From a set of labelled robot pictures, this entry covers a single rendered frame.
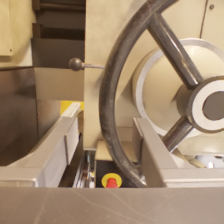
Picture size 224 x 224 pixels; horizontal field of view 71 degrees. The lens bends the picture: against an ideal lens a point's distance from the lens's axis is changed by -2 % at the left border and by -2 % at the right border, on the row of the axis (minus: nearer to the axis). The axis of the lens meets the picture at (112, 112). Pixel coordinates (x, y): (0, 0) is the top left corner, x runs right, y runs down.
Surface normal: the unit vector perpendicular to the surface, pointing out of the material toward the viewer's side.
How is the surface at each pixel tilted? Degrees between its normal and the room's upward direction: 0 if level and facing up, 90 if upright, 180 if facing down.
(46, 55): 90
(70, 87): 90
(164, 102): 97
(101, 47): 90
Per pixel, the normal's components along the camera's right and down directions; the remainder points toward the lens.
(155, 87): -0.48, 0.19
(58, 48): 0.01, 0.30
